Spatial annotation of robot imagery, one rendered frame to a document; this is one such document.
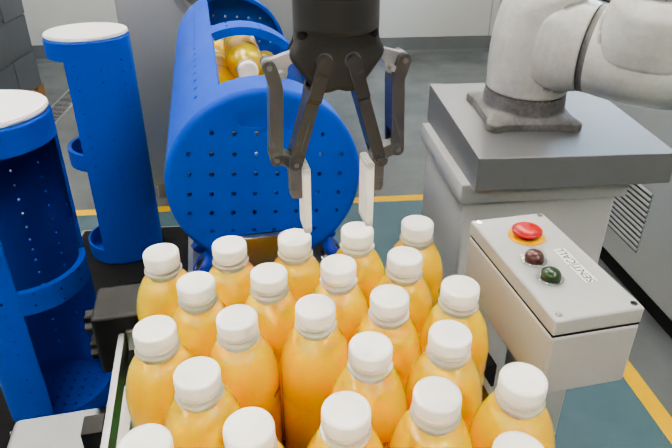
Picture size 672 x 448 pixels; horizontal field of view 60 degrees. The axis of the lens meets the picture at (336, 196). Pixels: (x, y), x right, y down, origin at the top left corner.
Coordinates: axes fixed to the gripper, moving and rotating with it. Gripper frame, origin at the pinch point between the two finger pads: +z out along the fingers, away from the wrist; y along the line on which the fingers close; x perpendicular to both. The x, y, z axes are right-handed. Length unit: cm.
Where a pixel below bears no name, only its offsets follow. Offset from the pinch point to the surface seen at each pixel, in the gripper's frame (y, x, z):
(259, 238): 6.7, -17.9, 14.9
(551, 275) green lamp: -22.0, 5.8, 9.0
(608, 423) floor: -99, -56, 120
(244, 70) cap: 5, -59, 3
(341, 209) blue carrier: -6.6, -26.0, 16.4
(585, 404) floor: -96, -65, 120
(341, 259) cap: -0.8, -1.0, 8.4
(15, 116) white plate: 53, -81, 16
